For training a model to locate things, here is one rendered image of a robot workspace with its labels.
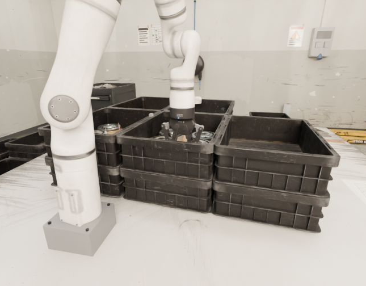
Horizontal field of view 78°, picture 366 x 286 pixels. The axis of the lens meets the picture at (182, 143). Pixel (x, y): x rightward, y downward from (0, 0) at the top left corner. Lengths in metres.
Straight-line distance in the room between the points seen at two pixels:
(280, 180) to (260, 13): 3.72
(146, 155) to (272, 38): 3.69
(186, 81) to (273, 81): 3.61
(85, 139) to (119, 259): 0.29
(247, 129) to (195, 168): 0.40
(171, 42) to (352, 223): 0.72
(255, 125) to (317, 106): 3.50
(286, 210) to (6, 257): 0.71
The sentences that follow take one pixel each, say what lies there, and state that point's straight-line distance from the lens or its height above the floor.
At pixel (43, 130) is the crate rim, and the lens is 0.88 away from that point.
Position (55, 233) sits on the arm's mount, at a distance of 0.66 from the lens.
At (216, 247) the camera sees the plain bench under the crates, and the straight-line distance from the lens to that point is 0.63.
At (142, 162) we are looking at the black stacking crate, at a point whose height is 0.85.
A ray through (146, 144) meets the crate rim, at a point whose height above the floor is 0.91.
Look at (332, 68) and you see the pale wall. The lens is 4.43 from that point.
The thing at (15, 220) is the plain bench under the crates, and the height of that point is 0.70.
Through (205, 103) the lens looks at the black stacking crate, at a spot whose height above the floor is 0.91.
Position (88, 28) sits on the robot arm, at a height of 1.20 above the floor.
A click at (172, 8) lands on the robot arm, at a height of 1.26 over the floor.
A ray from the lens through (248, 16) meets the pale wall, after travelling 4.20.
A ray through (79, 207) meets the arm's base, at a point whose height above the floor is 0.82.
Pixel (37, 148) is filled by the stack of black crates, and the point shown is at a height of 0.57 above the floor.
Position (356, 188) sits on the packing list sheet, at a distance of 1.06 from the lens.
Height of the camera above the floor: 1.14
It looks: 20 degrees down
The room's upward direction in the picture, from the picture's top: straight up
